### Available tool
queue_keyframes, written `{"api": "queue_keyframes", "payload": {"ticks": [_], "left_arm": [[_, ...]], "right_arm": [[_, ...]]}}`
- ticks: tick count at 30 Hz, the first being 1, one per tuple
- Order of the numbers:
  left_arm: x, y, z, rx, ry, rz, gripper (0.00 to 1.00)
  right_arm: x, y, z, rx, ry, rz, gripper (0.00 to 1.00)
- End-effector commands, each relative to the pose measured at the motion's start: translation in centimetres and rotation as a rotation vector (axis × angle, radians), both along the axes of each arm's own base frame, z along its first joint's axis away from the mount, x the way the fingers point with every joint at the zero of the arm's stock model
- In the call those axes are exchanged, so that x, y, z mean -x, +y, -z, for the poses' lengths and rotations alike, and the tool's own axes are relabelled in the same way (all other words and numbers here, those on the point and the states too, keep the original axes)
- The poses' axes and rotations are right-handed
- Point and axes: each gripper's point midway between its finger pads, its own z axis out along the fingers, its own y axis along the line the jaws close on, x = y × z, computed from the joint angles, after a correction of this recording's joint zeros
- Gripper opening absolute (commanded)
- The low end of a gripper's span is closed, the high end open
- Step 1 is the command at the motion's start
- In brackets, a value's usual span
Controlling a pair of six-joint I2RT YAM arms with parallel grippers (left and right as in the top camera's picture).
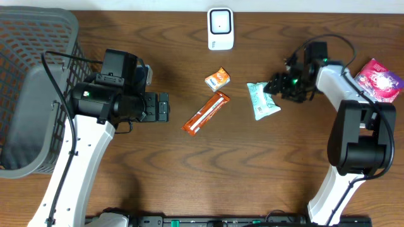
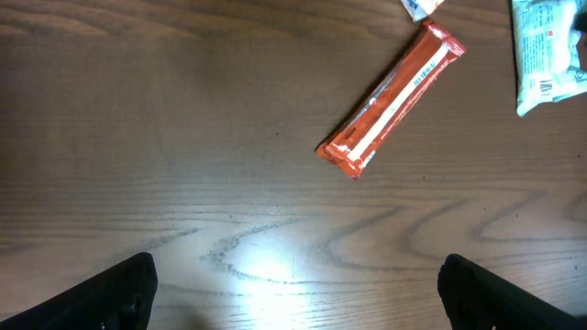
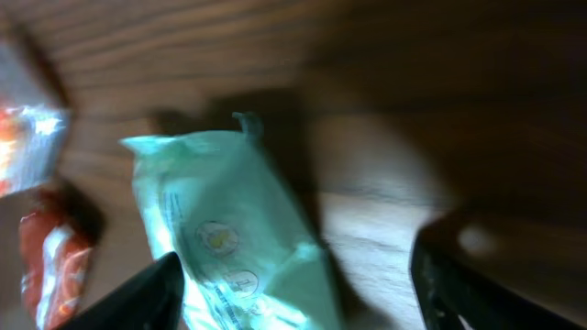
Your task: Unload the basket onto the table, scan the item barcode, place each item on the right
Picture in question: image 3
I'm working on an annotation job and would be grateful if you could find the mint green tissue packet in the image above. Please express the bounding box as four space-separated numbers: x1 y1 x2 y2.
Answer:
122 113 343 330

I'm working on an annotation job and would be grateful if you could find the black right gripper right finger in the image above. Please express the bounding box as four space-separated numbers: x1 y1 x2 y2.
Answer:
410 217 581 330

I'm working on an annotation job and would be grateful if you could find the orange snack bar wrapper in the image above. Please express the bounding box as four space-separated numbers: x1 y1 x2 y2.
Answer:
18 188 101 330

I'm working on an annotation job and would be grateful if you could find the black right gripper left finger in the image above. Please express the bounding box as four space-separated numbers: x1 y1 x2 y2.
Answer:
61 252 184 330

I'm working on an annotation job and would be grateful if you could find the orange white small packet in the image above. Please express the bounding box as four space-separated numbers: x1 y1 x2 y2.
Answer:
1 38 69 196

